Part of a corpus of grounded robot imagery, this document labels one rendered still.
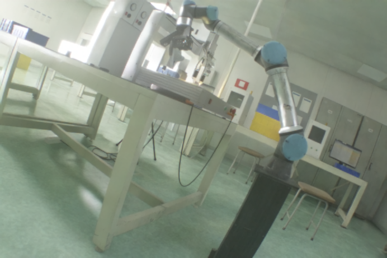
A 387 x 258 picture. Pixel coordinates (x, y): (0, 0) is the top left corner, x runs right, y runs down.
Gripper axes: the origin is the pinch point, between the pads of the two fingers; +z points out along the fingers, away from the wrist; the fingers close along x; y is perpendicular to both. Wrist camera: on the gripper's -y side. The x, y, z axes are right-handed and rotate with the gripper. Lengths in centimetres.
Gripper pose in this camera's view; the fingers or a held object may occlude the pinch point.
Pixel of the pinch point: (172, 66)
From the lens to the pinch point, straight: 122.4
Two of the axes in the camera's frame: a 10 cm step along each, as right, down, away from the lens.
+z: -1.6, 9.9, -0.5
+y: 9.0, 1.2, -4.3
